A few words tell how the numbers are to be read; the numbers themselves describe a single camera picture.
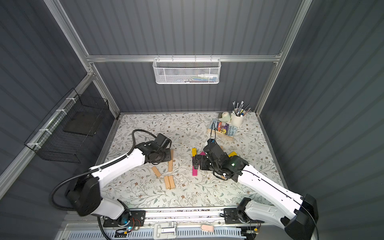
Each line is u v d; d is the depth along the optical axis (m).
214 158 0.56
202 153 0.97
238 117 1.05
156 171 0.89
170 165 0.91
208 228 0.68
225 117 1.08
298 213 0.39
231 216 0.73
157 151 0.63
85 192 0.42
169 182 0.84
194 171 0.89
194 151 0.99
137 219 0.72
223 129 1.08
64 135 0.72
